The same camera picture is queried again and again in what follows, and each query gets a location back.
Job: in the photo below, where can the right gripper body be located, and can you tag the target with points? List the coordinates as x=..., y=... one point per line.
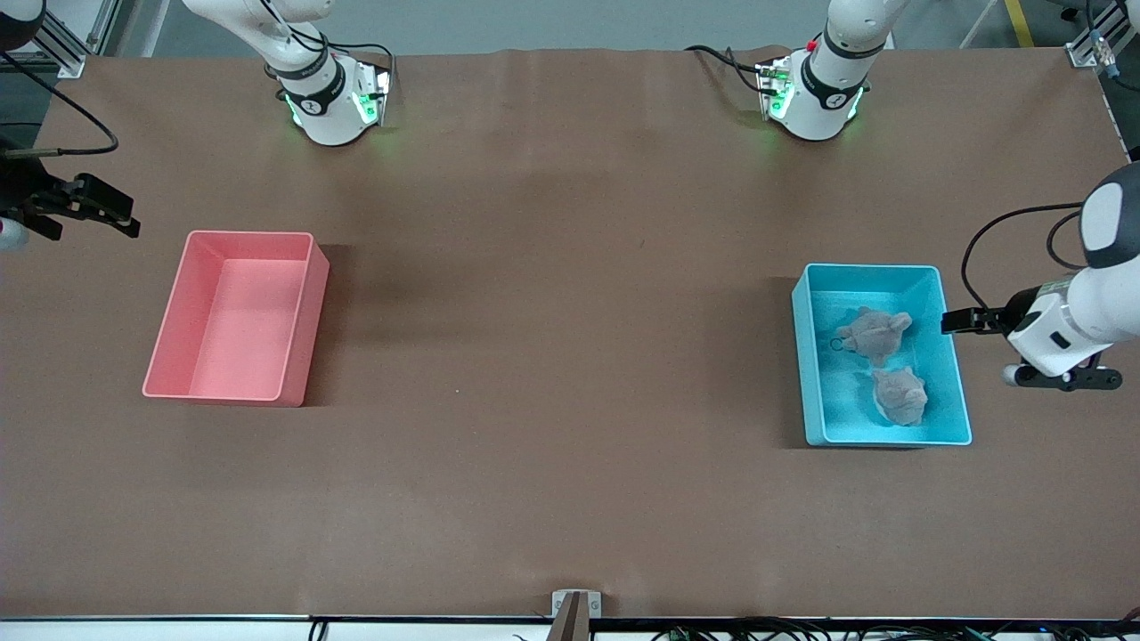
x=28, y=193

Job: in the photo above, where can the grey plush toy with keyring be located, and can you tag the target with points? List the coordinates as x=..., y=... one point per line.
x=877, y=331

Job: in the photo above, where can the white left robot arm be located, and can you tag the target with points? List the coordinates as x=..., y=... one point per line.
x=824, y=98

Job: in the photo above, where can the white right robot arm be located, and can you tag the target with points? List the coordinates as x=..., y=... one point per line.
x=325, y=107

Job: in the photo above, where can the blue plastic box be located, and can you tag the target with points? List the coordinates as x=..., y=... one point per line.
x=837, y=409

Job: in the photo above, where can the pink plastic box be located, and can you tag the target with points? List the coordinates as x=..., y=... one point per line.
x=232, y=356

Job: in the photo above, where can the brown table cover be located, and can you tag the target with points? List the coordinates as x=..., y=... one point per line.
x=570, y=267

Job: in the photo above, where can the aluminium frame rail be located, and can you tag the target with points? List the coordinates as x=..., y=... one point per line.
x=67, y=62
x=1087, y=53

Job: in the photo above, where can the silver base connector bracket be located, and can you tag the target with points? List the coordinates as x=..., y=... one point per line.
x=768, y=80
x=378, y=85

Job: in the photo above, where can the brown post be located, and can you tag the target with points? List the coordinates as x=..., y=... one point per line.
x=570, y=623

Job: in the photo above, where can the grey metal clamp bracket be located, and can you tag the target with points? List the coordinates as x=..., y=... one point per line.
x=559, y=605

